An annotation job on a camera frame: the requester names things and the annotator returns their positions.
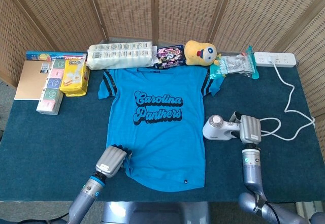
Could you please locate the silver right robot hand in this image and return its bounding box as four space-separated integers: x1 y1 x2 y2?
227 111 262 145

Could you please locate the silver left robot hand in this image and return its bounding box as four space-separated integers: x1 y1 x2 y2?
94 144 133 179

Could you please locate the white handheld garment steamer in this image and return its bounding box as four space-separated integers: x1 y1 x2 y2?
202 114 244 141

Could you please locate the blue Carolina Panthers shirt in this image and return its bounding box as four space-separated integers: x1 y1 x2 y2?
97 68 224 193

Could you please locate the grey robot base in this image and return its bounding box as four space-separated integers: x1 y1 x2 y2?
101 201 211 224

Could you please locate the dark teal carpet table cover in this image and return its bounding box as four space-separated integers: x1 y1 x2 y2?
0 51 325 203

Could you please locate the clear teal-edged plastic bag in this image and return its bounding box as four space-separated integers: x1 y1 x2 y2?
220 45 260 80

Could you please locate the teal printed packet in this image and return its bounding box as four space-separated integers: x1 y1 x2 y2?
209 56 226 80

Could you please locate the white power strip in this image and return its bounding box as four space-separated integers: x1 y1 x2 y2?
254 51 297 69

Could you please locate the yellow biscuit bag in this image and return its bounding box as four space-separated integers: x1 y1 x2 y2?
59 58 91 97

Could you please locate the pastel tissue box pack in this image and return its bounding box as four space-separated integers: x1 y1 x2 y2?
36 58 66 115

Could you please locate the yellow plush toy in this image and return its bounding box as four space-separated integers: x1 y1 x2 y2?
184 40 220 66

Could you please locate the white tissue roll pack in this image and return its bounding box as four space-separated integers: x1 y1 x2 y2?
85 41 157 71

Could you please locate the dark purple snack pack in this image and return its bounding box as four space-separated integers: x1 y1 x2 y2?
153 44 187 70

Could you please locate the brown notebook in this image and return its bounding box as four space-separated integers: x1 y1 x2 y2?
14 60 53 101

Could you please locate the blue fruit print box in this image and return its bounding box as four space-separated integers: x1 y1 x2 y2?
26 51 87 62

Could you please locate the wicker folding screen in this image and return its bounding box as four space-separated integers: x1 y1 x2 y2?
0 0 325 123

